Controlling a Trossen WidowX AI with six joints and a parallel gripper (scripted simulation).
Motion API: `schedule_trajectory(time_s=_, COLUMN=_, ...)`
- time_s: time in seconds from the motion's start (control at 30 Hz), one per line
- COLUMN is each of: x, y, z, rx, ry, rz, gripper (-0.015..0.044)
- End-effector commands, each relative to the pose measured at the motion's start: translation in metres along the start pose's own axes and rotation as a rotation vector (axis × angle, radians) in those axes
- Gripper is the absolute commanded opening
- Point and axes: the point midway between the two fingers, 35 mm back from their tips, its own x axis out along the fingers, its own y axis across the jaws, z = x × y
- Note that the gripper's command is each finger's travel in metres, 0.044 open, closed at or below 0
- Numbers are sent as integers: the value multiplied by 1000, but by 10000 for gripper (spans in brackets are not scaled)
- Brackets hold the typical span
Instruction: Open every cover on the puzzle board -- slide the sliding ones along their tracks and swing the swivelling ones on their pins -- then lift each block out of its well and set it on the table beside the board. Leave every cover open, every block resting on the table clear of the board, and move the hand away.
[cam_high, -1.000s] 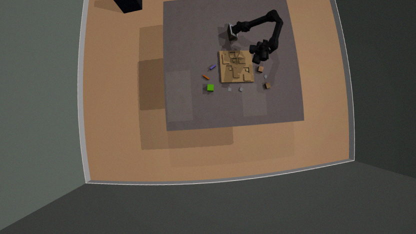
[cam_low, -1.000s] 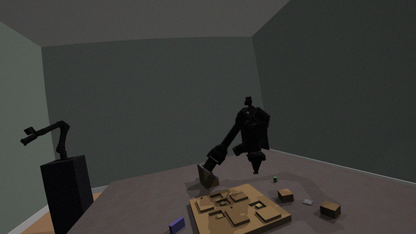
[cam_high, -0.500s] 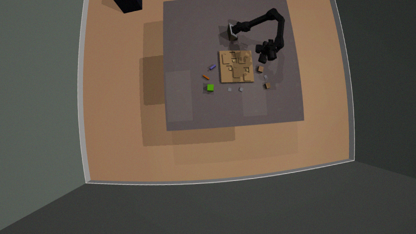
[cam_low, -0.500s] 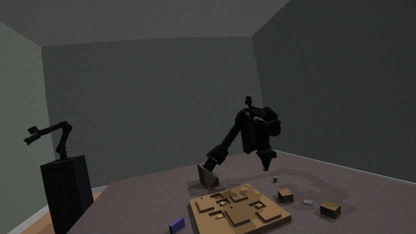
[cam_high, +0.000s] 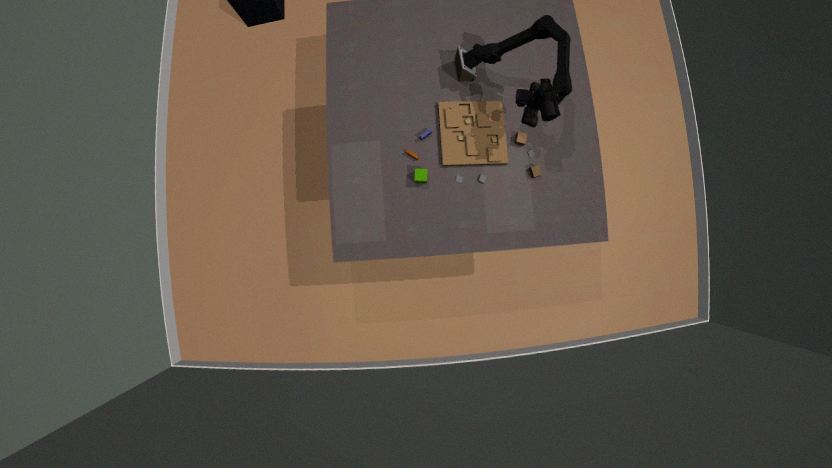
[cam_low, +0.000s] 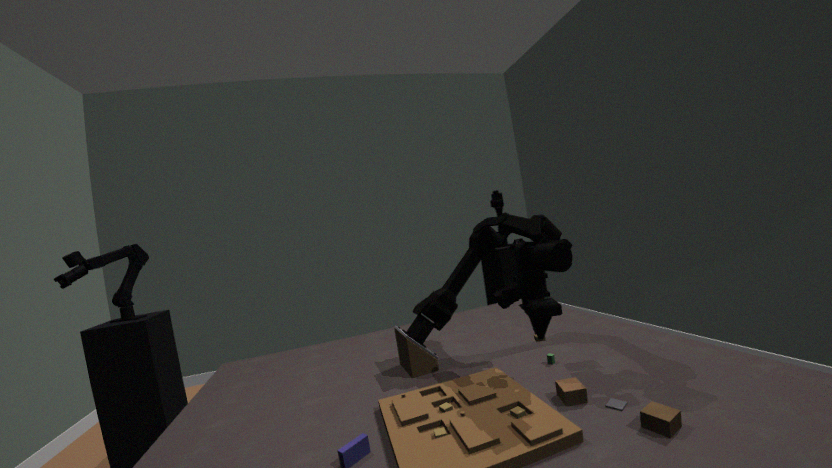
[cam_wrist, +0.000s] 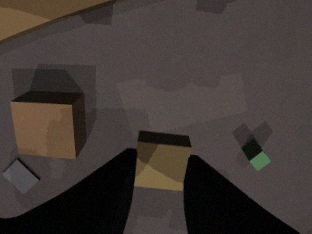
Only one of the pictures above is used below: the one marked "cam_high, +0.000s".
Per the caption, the green cube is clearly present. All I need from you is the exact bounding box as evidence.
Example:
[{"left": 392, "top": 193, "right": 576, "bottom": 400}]
[{"left": 414, "top": 169, "right": 428, "bottom": 183}]

